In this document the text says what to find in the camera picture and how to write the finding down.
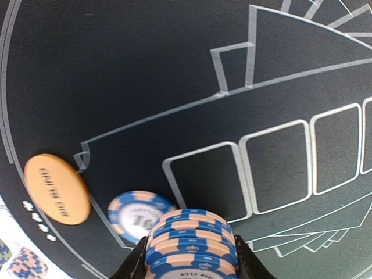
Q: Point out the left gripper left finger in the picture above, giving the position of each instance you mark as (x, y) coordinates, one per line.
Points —
(133, 266)

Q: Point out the orange big blind button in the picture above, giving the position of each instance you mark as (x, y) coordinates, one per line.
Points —
(57, 189)

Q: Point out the round black poker mat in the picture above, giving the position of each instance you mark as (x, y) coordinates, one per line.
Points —
(259, 111)

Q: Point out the single blue poker chip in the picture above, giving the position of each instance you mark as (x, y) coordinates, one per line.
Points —
(133, 214)

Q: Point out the blue poker chip stack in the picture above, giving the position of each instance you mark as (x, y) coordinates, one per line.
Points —
(191, 243)

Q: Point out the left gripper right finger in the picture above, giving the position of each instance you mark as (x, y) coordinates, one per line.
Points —
(250, 267)

